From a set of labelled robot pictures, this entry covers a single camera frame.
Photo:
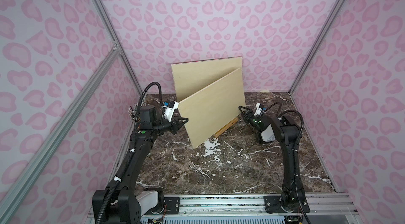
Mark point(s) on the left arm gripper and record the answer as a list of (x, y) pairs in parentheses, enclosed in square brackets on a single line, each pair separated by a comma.
[(175, 125)]

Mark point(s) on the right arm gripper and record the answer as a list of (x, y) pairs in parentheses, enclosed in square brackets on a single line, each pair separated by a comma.
[(248, 116)]

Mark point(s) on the wooden easel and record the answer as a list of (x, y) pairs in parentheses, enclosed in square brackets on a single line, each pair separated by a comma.
[(226, 127)]

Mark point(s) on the plywood board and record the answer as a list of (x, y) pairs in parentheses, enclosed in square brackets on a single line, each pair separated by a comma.
[(213, 107), (191, 77)]

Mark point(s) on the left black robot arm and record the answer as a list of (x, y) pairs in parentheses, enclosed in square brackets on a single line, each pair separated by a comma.
[(117, 203)]

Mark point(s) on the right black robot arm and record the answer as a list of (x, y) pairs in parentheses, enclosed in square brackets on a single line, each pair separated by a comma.
[(286, 127)]

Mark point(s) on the coloured pencils bundle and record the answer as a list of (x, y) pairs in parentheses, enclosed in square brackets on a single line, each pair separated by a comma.
[(133, 113)]

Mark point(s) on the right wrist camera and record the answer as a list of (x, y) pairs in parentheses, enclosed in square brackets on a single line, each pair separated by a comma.
[(259, 110)]

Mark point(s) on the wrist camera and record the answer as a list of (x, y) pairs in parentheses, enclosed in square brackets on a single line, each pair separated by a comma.
[(259, 110), (169, 108)]

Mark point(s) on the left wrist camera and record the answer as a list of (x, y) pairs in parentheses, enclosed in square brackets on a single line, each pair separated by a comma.
[(169, 108)]

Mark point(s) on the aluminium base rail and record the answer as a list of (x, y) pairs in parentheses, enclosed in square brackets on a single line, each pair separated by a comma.
[(317, 208)]

